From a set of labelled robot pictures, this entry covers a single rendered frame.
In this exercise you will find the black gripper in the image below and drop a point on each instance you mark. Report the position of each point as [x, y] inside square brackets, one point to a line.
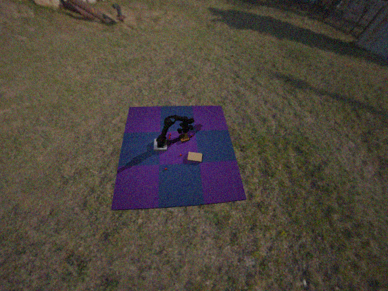
[185, 129]

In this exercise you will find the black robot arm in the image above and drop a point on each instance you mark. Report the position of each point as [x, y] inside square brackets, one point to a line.
[167, 123]

